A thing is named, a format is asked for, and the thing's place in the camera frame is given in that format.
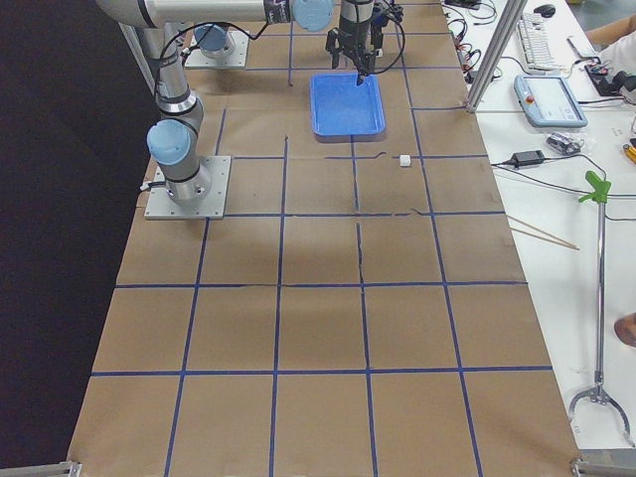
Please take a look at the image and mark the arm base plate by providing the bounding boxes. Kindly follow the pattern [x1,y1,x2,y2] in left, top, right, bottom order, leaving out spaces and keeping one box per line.
[144,156,232,220]
[185,31,249,70]

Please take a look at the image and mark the aluminium frame post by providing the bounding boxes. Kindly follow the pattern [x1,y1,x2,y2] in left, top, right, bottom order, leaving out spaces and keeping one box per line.
[465,0,527,113]

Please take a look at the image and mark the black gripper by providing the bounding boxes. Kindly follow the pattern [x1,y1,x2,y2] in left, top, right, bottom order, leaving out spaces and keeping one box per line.
[325,22,384,85]

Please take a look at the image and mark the wooden chopstick pair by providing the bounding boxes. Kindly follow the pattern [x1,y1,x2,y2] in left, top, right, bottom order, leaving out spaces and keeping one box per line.
[506,215,579,250]

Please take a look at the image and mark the black computer mouse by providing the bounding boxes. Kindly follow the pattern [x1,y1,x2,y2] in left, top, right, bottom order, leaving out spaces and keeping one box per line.
[533,4,556,19]

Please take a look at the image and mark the teach pendant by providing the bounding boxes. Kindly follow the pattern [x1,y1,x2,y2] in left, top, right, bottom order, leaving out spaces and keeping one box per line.
[514,75,588,128]

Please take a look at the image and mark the black power adapter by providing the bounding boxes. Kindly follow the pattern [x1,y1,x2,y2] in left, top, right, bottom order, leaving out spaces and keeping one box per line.
[511,150,546,169]

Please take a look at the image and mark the white keyboard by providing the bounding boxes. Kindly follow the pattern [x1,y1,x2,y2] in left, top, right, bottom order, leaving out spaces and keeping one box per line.
[517,13,558,72]

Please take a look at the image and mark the blue plastic tray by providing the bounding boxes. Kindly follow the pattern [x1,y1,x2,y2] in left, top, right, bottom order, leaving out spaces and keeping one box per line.
[309,73,386,137]

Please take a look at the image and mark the green handled reacher grabber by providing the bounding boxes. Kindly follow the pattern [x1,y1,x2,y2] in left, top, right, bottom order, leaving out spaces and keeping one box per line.
[567,170,635,448]

